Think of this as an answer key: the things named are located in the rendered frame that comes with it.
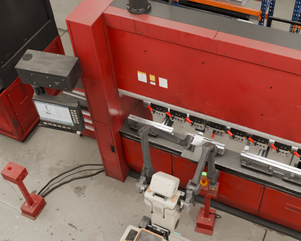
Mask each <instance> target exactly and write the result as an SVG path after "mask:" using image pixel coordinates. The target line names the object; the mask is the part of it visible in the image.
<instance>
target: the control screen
mask: <svg viewBox="0 0 301 241"><path fill-rule="evenodd" d="M34 103H35V105H36V107H37V110H38V112H39V115H40V117H41V119H44V120H49V121H55V122H60V123H65V124H70V125H73V122H72V119H71V116H70V113H69V110H68V107H65V106H60V105H55V104H50V103H45V102H39V101H35V100H34ZM45 115H48V117H46V116H45Z"/></svg>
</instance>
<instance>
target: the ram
mask: <svg viewBox="0 0 301 241"><path fill-rule="evenodd" d="M107 30H108V36H109V41H110V47H111V52H112V58H113V64H114V69H115V74H116V80H117V86H118V88H119V89H122V90H125V91H128V92H131V93H134V94H138V95H141V96H144V97H148V98H151V99H154V100H158V101H161V102H164V103H167V104H171V105H174V106H177V107H180V108H183V109H187V110H191V111H194V112H197V113H200V114H203V115H207V116H210V117H213V118H216V119H220V120H223V121H227V122H230V123H233V124H236V125H240V126H243V127H246V128H249V129H253V130H256V131H259V132H263V133H266V134H269V135H273V136H276V137H279V138H282V139H285V140H288V141H292V142H296V143H299V144H301V75H298V74H294V73H290V72H286V71H282V70H279V69H275V68H271V67H267V66H262V65H258V64H254V63H251V62H247V61H243V60H239V59H235V58H231V57H228V56H224V55H219V54H215V53H211V52H207V51H203V50H200V49H196V48H192V47H188V46H184V45H180V44H175V43H171V42H168V41H164V40H160V39H156V38H152V37H148V36H145V35H141V34H137V33H132V32H128V31H124V30H121V29H117V28H113V27H109V26H108V27H107ZM138 71H139V72H142V73H146V79H147V82H143V81H140V80H139V79H138ZM150 75H153V76H155V81H152V80H150ZM159 77H161V78H164V79H167V83H168V88H164V87H160V86H159ZM151 81H152V82H155V85H153V84H151ZM118 92H119V93H121V94H124V95H127V96H131V97H134V98H137V99H141V100H144V101H147V102H150V103H154V104H157V105H160V106H163V107H167V108H170V109H173V110H176V111H180V112H183V113H186V114H189V115H193V116H196V117H199V118H202V119H205V120H208V121H212V122H216V123H219V124H222V125H225V126H228V127H231V128H235V129H238V130H241V131H245V132H248V133H251V134H254V135H257V136H261V137H264V138H267V139H270V140H274V141H277V142H280V143H283V144H287V145H290V146H293V147H296V148H300V149H301V147H300V146H297V145H294V144H291V143H288V142H284V141H280V140H277V139H274V138H271V137H268V136H265V135H261V134H258V133H255V132H252V131H248V130H244V129H242V128H238V127H235V126H232V125H229V124H225V123H222V122H219V121H215V120H212V119H209V118H206V117H202V116H199V115H196V114H193V113H189V112H186V111H183V110H179V109H176V108H173V107H170V106H166V105H163V104H160V103H157V102H154V101H150V100H147V99H143V98H140V97H137V96H134V95H131V94H127V93H124V92H121V91H118Z"/></svg>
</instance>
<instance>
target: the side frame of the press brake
mask: <svg viewBox="0 0 301 241"><path fill-rule="evenodd" d="M112 1H113V0H83V1H82V2H81V3H80V4H79V5H78V6H77V7H76V8H75V9H74V10H73V11H72V12H71V13H70V14H69V15H68V16H67V17H66V19H65V22H66V25H67V29H68V33H69V36H70V40H71V44H72V48H73V52H74V55H75V57H79V63H80V67H81V71H82V75H81V77H80V78H81V82H82V86H83V90H84V94H85V97H86V102H87V106H88V109H89V113H90V117H91V121H92V124H93V128H94V132H95V136H96V139H97V144H98V147H99V151H100V155H101V159H102V163H103V167H104V170H105V174H106V176H109V177H111V178H114V179H116V180H119V181H121V182H125V180H126V178H127V177H128V173H129V171H130V168H129V166H128V164H127V163H126V160H125V155H124V150H123V144H122V139H121V135H120V133H119V130H120V128H121V127H122V125H123V124H124V122H125V121H126V119H127V118H128V116H129V115H130V114H131V115H134V116H137V117H140V118H143V119H147V120H150V121H153V116H152V113H151V111H150V110H149V109H147V108H144V106H143V100H141V99H137V98H134V97H131V96H127V95H124V94H121V93H119V92H118V86H117V80H116V74H115V69H114V64H113V58H112V52H111V47H110V41H109V36H108V28H107V26H106V24H105V19H104V14H103V12H104V11H105V10H106V8H107V7H108V6H109V5H110V4H111V2H112Z"/></svg>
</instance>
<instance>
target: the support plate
mask: <svg viewBox="0 0 301 241"><path fill-rule="evenodd" d="M205 142H207V141H205V140H202V141H201V143H200V146H199V147H195V150H194V152H191V151H188V150H185V149H184V150H183V152H182V154H181V157H184V158H187V159H190V160H193V161H195V162H199V160H200V157H201V154H202V147H201V146H202V144H204V143H205Z"/></svg>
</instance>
